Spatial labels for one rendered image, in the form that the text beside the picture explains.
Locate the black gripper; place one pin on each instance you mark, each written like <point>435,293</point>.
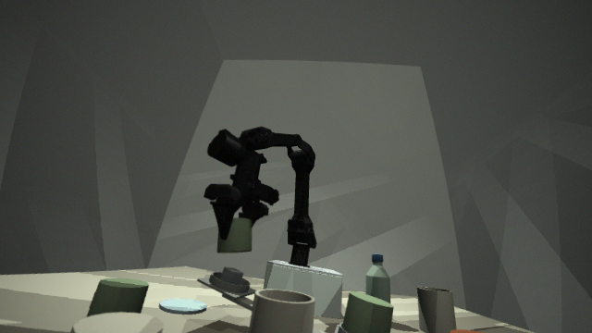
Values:
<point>230,199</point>

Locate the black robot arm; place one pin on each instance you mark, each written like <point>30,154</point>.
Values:
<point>240,152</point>

